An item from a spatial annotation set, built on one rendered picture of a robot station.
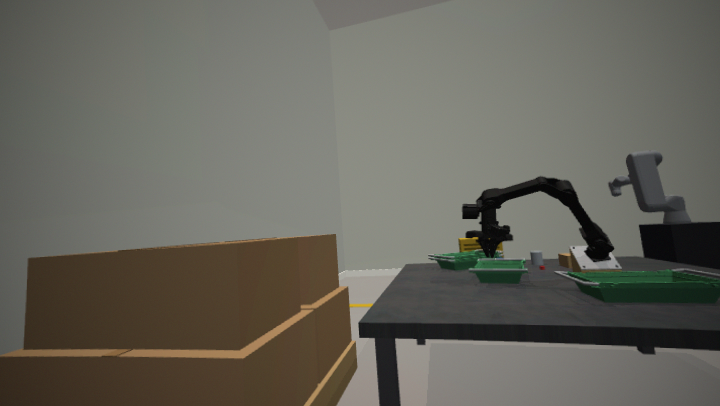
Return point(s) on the green plastic tray with white wire bars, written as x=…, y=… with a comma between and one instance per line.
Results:
x=668, y=286

